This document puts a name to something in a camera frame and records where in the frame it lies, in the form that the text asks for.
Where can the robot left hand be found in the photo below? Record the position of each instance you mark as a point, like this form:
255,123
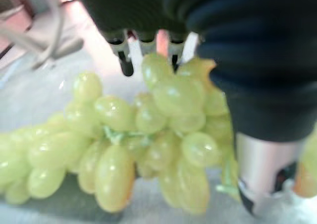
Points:
260,60

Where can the green grape bunch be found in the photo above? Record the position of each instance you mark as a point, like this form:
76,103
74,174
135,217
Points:
123,144

